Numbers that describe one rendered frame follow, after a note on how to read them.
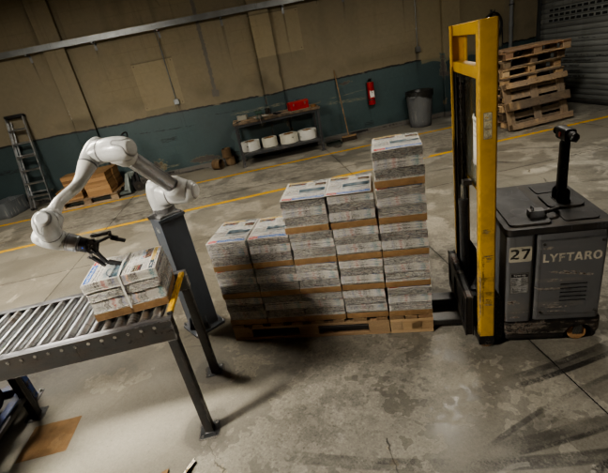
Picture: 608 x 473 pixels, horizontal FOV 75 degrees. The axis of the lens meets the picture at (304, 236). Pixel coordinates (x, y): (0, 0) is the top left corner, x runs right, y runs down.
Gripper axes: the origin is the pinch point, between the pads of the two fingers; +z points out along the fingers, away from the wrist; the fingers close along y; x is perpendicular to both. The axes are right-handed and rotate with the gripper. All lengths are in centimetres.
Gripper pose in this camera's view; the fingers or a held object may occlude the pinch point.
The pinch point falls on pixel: (121, 251)
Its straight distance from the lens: 229.2
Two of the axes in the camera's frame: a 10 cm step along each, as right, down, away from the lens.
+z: 9.5, 2.1, 2.4
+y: -2.8, 9.0, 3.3
